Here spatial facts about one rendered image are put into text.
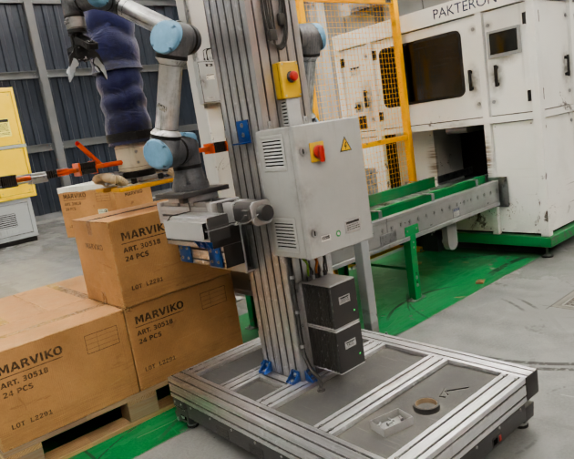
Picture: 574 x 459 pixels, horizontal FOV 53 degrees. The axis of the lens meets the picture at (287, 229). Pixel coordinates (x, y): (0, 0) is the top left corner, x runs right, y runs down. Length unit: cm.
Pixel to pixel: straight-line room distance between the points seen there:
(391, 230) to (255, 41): 178
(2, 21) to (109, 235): 1157
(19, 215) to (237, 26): 831
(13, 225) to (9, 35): 509
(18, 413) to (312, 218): 142
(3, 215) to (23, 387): 769
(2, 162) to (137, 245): 757
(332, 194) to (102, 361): 128
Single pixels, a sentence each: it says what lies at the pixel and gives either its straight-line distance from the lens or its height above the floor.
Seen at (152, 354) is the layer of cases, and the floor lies 29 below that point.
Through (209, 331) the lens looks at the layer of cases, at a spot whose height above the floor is 29.
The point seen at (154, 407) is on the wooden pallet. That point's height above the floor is 4.
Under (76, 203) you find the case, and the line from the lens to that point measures 474.
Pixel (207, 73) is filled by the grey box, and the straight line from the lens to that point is 424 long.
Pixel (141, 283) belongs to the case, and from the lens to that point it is 269.
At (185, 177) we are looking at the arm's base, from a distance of 233.
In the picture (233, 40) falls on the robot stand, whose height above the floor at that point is 157.
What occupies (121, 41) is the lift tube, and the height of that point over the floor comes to 172.
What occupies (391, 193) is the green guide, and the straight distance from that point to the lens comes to 447.
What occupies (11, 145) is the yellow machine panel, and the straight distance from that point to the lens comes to 1021.
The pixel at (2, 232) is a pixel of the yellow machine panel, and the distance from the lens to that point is 1018.
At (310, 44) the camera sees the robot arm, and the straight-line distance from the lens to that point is 257.
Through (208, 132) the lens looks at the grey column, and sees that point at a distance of 428.
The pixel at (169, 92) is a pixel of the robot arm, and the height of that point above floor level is 142.
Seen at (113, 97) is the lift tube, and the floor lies 148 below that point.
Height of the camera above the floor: 124
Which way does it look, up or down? 10 degrees down
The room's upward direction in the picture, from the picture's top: 9 degrees counter-clockwise
